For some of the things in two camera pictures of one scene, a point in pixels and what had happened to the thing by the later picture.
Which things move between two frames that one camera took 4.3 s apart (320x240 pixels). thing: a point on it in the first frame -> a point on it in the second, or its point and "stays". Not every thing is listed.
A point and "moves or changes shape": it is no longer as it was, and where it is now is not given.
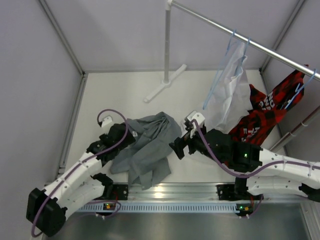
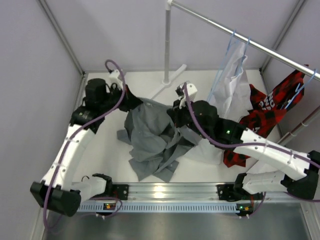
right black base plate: x=226 y=192 stays
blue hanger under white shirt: x=244 y=56 stays
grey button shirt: x=147 y=159 moves or changes shape
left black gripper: x=129 y=139 -> x=129 y=100
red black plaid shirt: x=268 y=109 stays
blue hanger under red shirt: x=297 y=91 stays
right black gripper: x=181 y=143 -> x=176 y=113
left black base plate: x=120 y=192 stays
